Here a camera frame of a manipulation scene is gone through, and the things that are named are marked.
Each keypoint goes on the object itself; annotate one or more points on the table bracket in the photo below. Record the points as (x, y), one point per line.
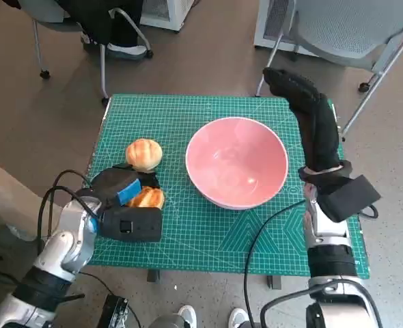
(275, 282)
(153, 276)

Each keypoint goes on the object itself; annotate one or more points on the grey chair with person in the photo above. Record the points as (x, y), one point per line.
(51, 17)

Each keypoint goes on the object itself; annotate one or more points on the round toy bread bun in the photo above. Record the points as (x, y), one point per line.
(143, 153)

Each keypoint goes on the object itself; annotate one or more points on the long braided toy bread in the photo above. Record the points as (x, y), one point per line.
(148, 198)

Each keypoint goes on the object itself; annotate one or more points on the pink bowl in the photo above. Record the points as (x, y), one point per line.
(237, 164)

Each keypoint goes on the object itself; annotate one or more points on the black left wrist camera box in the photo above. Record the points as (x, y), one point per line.
(133, 225)

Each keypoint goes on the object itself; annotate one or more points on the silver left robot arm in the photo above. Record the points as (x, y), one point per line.
(61, 249)

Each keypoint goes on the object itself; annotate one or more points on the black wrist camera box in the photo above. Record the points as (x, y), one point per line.
(133, 225)
(351, 198)

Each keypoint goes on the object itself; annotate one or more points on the seated person in black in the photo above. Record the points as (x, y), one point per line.
(109, 20)

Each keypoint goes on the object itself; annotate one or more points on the black device box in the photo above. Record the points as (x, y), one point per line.
(114, 314)

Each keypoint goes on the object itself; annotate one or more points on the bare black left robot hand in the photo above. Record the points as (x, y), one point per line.
(116, 184)

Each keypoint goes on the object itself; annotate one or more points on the empty grey mesh chair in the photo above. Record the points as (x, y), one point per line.
(351, 30)

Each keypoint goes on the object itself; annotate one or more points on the small white mesh cabinet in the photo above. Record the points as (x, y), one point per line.
(167, 13)

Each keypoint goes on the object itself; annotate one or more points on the green cutting mat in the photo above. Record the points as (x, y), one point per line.
(194, 239)

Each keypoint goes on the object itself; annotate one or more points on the white shoe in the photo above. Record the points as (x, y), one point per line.
(238, 317)
(188, 316)

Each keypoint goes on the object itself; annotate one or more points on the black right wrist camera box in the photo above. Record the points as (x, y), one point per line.
(351, 198)

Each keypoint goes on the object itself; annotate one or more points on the large white mesh cabinet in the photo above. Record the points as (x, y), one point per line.
(273, 24)

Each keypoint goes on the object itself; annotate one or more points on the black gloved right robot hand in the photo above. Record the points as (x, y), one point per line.
(319, 136)

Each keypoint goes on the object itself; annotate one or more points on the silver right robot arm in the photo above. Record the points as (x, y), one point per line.
(328, 259)

